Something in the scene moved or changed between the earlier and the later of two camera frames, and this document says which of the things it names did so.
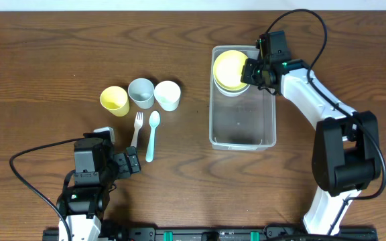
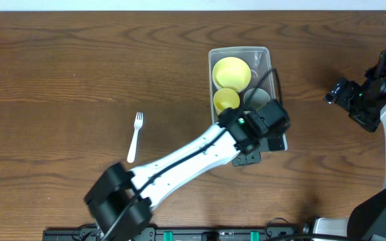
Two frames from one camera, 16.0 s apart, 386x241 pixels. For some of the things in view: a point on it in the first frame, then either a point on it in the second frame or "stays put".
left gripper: x=131 y=162 to x=246 y=157
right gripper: x=250 y=72 to x=342 y=92
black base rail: x=232 y=233 stays put
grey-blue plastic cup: x=141 y=90 to x=256 y=98
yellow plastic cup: x=114 y=99 to x=225 y=98
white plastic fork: x=138 y=124 stays put
